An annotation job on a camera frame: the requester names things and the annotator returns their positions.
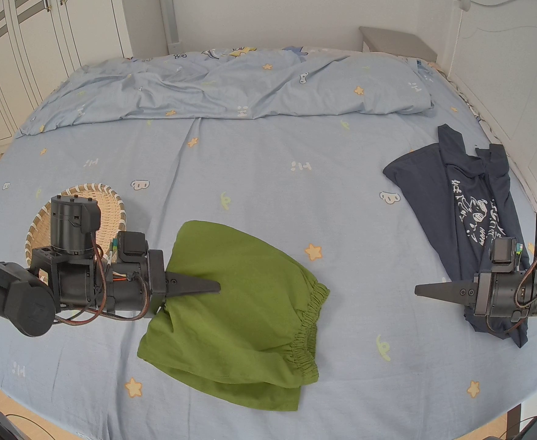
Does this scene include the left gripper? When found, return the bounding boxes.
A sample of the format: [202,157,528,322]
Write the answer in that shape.
[60,249,166,316]

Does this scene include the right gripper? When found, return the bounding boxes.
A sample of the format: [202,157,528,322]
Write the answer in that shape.
[476,269,537,320]

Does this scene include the green shorts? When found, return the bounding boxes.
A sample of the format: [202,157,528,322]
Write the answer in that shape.
[136,219,331,412]

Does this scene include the round woven basket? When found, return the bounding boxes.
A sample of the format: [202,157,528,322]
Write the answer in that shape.
[24,184,127,269]

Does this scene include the bed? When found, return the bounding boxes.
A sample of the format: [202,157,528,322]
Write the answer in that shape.
[0,0,537,440]

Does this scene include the dark blue T-shirt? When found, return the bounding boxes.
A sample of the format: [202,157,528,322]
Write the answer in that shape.
[383,123,532,348]

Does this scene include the pale blue quilt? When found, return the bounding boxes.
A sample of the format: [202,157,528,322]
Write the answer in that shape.
[14,44,436,138]

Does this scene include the white wardrobe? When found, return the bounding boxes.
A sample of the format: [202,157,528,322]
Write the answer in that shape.
[0,0,134,145]

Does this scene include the grey bedside table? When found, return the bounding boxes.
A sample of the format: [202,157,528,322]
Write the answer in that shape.
[359,26,439,61]

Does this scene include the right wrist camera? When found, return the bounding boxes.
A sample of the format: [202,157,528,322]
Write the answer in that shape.
[491,236,524,266]

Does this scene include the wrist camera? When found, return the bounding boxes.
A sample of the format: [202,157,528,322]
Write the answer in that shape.
[112,231,150,267]
[491,236,524,266]

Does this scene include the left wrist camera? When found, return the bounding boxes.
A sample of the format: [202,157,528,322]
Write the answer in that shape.
[112,231,150,267]

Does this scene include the grey wall duct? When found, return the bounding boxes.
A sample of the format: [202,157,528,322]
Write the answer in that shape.
[156,0,183,49]

